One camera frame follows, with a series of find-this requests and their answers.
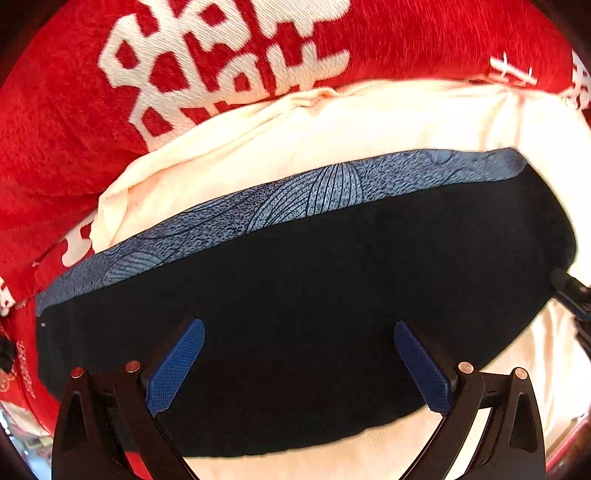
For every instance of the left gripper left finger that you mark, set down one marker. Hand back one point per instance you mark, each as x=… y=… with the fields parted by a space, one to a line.
x=86 y=444

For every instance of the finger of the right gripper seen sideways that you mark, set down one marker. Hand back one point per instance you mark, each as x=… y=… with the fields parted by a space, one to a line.
x=575 y=296

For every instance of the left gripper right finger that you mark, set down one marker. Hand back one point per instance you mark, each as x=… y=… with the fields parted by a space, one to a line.
x=512 y=443

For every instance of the black pants with blue trim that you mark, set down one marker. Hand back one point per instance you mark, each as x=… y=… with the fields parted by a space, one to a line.
x=300 y=283

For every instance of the cream cloth on sofa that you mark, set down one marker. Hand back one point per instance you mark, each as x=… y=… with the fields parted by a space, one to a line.
x=303 y=131

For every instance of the red sofa cover white lettering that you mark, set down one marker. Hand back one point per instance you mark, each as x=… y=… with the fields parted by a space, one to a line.
x=88 y=87

